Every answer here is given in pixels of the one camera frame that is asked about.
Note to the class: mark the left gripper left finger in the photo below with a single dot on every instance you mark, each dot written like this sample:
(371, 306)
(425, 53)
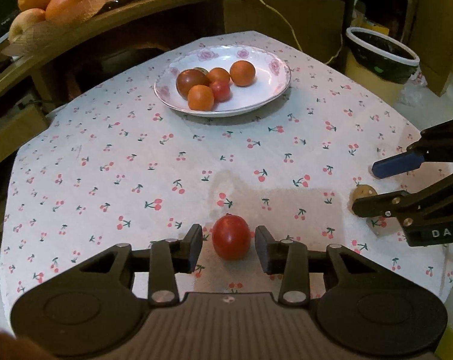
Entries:
(168, 258)

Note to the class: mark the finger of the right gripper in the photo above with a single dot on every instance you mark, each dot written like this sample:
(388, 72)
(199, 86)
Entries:
(429, 207)
(434, 146)

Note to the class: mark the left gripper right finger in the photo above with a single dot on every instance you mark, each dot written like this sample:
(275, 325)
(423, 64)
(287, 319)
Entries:
(287, 258)

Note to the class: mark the small red tomato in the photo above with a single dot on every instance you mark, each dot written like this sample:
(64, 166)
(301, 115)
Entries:
(221, 90)
(231, 237)

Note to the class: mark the orange tangerine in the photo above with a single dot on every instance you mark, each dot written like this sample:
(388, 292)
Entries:
(200, 98)
(218, 74)
(242, 73)

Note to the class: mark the small red tomato back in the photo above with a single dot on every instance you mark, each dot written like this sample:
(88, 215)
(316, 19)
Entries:
(221, 90)

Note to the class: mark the large dark red tomato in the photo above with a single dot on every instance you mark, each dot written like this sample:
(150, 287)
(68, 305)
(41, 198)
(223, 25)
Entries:
(190, 78)

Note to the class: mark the yellow trash bin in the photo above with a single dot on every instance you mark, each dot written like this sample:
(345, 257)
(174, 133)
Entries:
(379, 63)

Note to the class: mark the cherry print tablecloth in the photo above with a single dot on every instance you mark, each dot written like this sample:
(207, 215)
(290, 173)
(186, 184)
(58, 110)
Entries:
(117, 166)

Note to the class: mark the wooden tv cabinet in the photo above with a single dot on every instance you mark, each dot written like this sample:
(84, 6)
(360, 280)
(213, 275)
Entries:
(119, 38)

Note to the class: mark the white floral porcelain bowl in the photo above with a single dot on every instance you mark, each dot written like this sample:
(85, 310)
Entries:
(272, 79)

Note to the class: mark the woven fruit tray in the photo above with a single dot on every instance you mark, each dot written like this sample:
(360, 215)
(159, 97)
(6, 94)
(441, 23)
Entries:
(40, 35)

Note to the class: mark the front orange on tray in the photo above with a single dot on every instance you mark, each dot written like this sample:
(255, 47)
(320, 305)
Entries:
(61, 12)

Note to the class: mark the pale apple on tray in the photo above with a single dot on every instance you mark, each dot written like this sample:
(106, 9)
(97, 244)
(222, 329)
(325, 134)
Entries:
(24, 21)

